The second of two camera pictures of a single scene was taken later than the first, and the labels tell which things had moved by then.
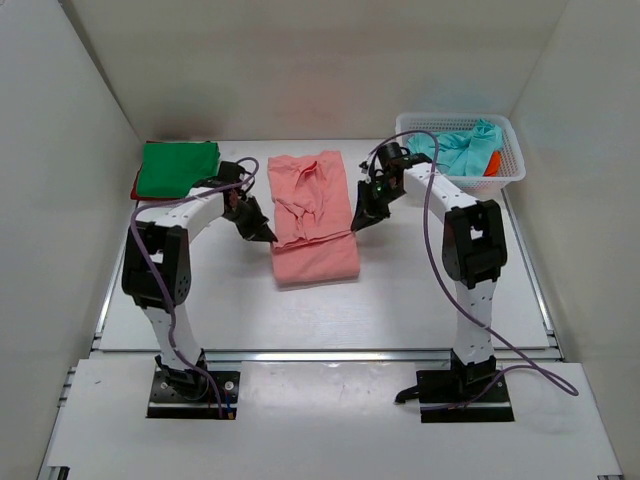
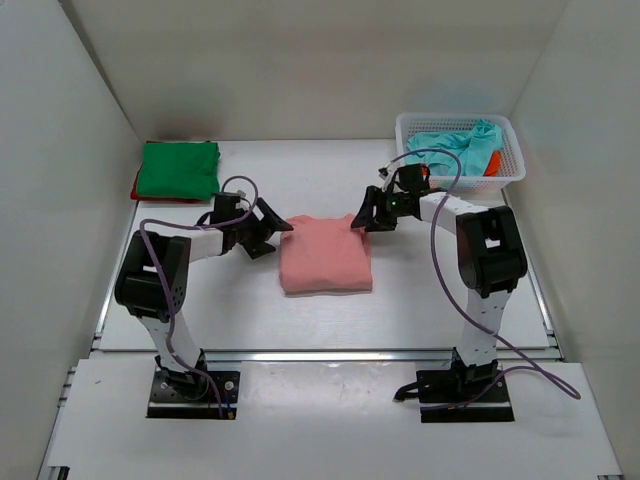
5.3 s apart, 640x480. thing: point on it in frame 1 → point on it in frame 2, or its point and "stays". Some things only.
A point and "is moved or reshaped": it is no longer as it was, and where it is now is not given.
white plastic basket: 512,168 stays
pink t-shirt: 311,220 is moved or reshaped
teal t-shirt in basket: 462,152 stays
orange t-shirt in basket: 493,165 stays
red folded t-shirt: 134,194 stays
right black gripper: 373,200 → 382,211
